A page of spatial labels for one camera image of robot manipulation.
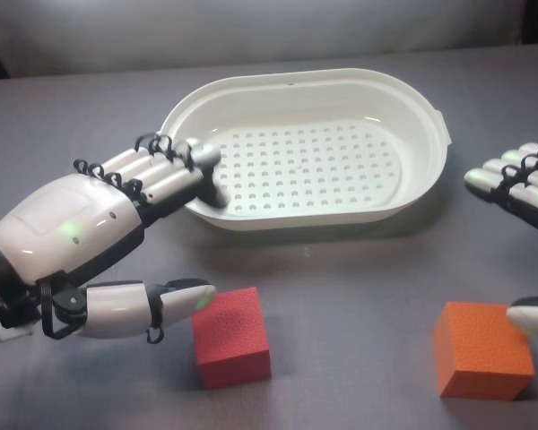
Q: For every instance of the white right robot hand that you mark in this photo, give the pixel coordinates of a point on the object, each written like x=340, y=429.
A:
x=531, y=192

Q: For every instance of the grey table cloth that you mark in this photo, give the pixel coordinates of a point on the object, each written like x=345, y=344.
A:
x=341, y=277

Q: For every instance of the orange cube block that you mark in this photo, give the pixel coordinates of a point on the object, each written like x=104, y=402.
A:
x=479, y=349

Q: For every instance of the red cube block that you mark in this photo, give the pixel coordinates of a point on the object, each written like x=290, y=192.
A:
x=231, y=331

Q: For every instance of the white perforated oval basin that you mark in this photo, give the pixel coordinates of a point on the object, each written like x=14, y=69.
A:
x=341, y=112

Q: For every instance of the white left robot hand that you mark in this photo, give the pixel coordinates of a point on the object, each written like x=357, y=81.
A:
x=58, y=224

